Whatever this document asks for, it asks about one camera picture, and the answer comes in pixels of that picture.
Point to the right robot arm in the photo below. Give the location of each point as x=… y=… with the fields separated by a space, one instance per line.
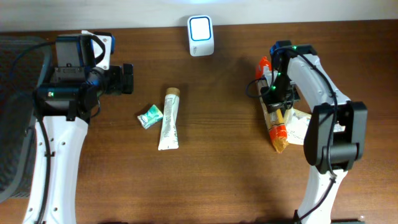
x=334 y=139

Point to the white barcode scanner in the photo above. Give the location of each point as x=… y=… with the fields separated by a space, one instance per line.
x=200 y=35

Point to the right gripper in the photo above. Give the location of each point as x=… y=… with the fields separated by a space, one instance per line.
x=280 y=104

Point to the grey plastic mesh basket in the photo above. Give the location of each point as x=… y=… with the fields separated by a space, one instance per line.
x=18 y=140

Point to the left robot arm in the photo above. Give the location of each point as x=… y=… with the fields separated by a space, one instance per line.
x=63 y=105

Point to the yellow snack bag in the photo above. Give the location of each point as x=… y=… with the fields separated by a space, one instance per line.
x=296 y=124

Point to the orange spaghetti packet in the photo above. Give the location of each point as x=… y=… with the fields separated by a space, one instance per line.
x=274 y=119

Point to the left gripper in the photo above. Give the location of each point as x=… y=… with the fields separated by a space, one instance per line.
x=127 y=78

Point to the small teal tissue pack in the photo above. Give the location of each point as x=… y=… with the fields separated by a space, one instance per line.
x=152 y=116

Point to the white tube with tan cap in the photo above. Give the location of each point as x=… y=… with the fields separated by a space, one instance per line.
x=168 y=135

